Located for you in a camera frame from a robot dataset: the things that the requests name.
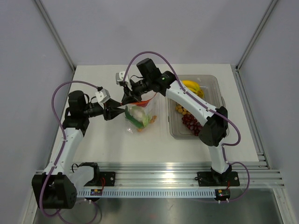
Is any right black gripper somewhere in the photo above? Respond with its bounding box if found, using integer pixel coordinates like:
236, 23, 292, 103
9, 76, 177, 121
122, 77, 152, 105

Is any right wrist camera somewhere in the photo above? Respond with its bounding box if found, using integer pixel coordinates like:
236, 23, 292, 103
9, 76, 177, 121
115, 71, 130, 87

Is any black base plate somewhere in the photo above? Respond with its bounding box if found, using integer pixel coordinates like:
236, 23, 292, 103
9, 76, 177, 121
71, 162, 116, 188
194, 171, 240, 187

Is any right frame post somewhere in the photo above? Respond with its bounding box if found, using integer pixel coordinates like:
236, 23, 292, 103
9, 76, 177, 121
235, 0, 280, 72

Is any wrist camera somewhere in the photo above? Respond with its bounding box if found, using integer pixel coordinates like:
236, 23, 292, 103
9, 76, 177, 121
115, 71, 130, 87
95, 89, 110, 104

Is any yellow banana bunch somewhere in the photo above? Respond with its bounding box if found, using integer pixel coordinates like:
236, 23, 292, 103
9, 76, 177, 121
182, 80, 204, 98

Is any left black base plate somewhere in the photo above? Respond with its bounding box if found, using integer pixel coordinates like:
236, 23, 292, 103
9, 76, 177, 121
71, 162, 116, 188

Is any red grape bunch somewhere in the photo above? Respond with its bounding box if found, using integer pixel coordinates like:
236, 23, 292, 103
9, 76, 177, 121
182, 114, 203, 136

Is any brown longan cluster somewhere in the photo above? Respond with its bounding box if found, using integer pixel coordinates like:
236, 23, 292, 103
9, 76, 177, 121
175, 104, 190, 115

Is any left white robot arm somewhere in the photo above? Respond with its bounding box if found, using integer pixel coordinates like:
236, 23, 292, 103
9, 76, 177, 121
32, 89, 125, 210

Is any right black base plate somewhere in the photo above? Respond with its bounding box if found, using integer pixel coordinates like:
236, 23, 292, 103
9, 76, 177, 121
194, 171, 240, 187

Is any clear plastic food bin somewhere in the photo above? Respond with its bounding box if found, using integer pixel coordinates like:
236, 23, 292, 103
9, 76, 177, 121
168, 75, 225, 140

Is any right small circuit board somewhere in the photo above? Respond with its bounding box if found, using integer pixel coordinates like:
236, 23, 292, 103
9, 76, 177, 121
215, 189, 230, 200

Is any clear zip top bag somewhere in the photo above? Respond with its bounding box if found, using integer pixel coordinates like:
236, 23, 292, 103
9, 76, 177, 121
124, 91, 159, 133

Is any left frame post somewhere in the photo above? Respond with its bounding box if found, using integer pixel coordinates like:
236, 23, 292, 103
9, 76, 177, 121
33, 0, 76, 74

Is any orange yellow pepper cluster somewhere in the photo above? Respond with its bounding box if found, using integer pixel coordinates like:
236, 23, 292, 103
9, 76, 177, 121
137, 115, 157, 132

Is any white cauliflower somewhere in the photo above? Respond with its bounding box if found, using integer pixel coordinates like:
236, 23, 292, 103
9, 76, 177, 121
129, 106, 152, 125

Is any frame post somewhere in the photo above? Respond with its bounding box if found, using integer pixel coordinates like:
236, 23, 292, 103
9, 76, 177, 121
235, 0, 280, 72
33, 0, 76, 74

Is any white slotted cable duct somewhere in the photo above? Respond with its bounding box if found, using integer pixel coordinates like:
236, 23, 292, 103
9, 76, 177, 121
77, 188, 221, 200

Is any red chili pepper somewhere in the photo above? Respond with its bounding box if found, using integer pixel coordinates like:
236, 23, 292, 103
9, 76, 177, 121
131, 99, 151, 107

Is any aluminium rail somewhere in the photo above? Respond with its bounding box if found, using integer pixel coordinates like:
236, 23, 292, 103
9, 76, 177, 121
98, 161, 285, 189

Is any left small circuit board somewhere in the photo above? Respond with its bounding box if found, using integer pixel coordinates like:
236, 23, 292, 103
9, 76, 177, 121
90, 189, 103, 196

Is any small circuit board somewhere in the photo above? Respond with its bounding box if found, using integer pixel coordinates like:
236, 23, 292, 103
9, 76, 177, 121
215, 189, 230, 200
90, 189, 103, 196

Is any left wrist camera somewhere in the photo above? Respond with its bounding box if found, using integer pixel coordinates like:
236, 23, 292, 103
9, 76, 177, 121
95, 89, 110, 104

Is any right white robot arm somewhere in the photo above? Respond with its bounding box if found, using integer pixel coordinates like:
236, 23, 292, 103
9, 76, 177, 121
116, 58, 232, 185

